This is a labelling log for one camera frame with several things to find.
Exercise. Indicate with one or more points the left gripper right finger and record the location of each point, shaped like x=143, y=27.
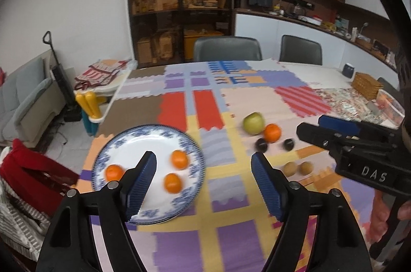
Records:
x=338, y=244

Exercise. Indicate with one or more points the grey chair left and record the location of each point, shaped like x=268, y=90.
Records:
x=226, y=48

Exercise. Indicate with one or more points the dark plum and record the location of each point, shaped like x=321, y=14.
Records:
x=261, y=145
x=288, y=144

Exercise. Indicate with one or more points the dark plum left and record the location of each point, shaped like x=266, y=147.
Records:
x=261, y=145

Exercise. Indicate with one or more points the wicker basket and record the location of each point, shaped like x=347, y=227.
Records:
x=366, y=85

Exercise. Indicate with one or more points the green apple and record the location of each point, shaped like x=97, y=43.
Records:
x=254, y=123

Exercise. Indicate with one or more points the tangerine on plate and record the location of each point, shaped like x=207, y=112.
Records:
x=179, y=159

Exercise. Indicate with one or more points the right hand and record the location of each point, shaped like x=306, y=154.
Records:
x=379, y=216

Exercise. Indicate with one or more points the brown kiwi right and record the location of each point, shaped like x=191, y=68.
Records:
x=306, y=168

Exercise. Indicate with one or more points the orange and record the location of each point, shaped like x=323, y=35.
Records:
x=172, y=183

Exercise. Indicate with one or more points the colourful patchwork tablecloth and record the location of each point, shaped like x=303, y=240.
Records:
x=228, y=227

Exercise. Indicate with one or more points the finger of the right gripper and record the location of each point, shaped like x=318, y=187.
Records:
x=360, y=129
x=332, y=140

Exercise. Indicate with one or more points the blue white porcelain plate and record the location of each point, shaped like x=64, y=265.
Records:
x=128, y=147

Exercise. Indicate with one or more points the orange tangerine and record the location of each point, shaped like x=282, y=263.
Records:
x=272, y=133

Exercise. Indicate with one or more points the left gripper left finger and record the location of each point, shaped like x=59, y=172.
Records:
x=69, y=243

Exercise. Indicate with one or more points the red cloth item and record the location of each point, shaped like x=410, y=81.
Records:
x=36, y=179

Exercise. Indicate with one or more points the tangerine at plate edge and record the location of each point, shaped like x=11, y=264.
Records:
x=114, y=172

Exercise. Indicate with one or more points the black upright vacuum cleaner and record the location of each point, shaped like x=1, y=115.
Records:
x=73, y=110

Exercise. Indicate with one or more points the grey chair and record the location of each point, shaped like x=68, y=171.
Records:
x=226, y=48
x=300, y=50

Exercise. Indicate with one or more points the dark plum right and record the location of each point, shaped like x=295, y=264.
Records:
x=288, y=144

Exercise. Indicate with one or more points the patterned floral table mat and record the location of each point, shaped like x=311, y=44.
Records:
x=348, y=104

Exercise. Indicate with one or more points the grey sofa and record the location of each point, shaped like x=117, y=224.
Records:
x=30, y=100

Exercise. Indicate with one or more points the grey chair right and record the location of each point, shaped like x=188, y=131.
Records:
x=300, y=50

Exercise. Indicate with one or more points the clear plastic fruit container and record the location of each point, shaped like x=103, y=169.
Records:
x=390, y=107

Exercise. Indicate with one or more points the folded striped cloth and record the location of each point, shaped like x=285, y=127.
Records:
x=100, y=73

